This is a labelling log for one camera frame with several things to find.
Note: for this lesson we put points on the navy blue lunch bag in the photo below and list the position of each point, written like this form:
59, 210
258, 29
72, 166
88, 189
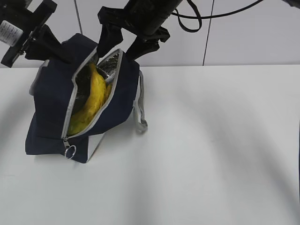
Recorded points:
54, 91

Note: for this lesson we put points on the yellow banana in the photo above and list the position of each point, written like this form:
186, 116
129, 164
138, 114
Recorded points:
99, 93

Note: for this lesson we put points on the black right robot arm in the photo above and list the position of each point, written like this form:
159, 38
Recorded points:
191, 24

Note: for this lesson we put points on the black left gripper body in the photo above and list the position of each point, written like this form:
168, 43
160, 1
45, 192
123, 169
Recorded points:
19, 26

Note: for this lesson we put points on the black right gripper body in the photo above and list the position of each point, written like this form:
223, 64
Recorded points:
145, 24

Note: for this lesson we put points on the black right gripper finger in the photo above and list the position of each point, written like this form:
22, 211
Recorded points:
141, 47
111, 36

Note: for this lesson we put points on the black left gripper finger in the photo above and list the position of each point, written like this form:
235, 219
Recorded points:
32, 52
47, 46

